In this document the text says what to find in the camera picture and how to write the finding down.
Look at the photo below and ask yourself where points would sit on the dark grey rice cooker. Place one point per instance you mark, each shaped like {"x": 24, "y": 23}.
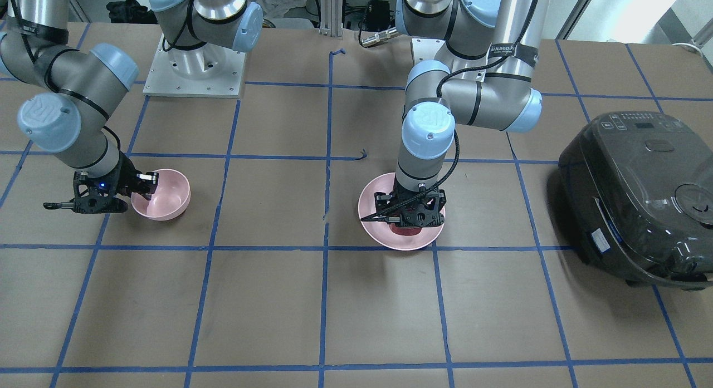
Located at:
{"x": 639, "y": 185}

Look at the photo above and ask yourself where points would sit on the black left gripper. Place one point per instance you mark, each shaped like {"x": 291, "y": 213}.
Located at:
{"x": 402, "y": 227}

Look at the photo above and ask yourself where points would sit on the red apple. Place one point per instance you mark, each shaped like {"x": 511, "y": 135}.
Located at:
{"x": 408, "y": 230}

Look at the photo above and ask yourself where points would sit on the aluminium frame post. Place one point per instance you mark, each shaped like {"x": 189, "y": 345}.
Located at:
{"x": 331, "y": 13}

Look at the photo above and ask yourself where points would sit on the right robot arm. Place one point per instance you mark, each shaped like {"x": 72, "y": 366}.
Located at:
{"x": 84, "y": 89}

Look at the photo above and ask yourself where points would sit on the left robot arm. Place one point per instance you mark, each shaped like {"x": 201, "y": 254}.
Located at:
{"x": 505, "y": 100}

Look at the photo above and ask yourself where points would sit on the pink bowl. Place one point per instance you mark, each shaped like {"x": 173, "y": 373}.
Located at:
{"x": 170, "y": 199}

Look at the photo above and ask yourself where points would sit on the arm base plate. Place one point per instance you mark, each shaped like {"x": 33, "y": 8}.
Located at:
{"x": 455, "y": 54}
{"x": 207, "y": 72}

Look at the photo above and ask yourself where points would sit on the pink plate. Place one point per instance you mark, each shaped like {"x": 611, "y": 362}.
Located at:
{"x": 381, "y": 231}

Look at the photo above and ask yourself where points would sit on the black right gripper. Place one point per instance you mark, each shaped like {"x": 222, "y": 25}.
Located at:
{"x": 124, "y": 176}

